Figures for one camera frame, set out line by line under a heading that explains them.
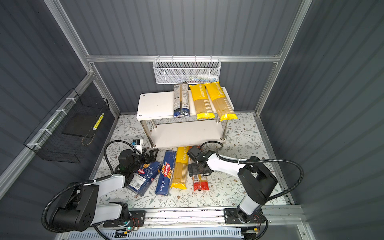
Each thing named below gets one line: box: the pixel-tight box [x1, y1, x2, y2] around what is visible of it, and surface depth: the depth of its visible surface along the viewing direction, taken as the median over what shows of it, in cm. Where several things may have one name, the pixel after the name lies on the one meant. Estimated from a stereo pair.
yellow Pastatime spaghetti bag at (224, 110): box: [204, 81, 238, 122], surface depth 77 cm
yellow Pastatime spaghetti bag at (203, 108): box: [189, 83, 216, 120], surface depth 78 cm
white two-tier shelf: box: [136, 91, 228, 148], surface depth 96 cm
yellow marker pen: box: [92, 112, 105, 131], surface depth 80 cm
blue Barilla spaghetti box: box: [155, 150, 177, 197], surface depth 86 cm
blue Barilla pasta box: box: [126, 160, 161, 197], surface depth 82 cm
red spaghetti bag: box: [192, 174, 209, 192], surface depth 85 cm
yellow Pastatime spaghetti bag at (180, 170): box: [170, 146, 189, 190], surface depth 90 cm
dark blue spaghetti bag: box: [173, 82, 191, 118], surface depth 77 cm
